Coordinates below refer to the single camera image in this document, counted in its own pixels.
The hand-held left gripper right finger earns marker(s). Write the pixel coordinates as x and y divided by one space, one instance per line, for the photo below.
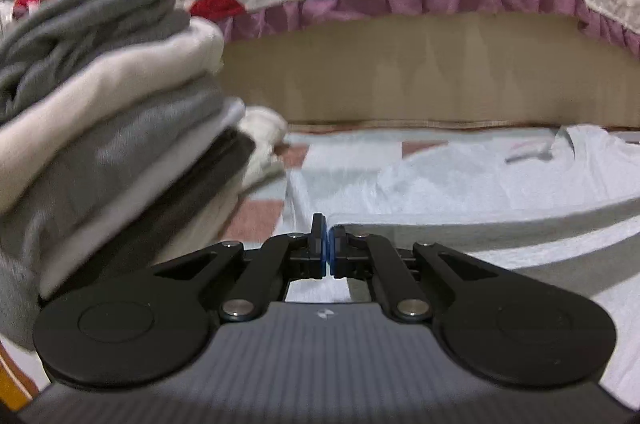
336 254

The light grey t-shirt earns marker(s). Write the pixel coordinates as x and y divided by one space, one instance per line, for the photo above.
450 184

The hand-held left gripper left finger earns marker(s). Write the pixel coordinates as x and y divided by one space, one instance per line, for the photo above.
320 249

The white crumpled cloth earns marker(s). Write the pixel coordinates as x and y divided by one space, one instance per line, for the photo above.
262 129

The stack of folded clothes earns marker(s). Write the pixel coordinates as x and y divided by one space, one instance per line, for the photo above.
100 129

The beige bed frame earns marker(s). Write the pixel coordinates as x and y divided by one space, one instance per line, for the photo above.
400 69

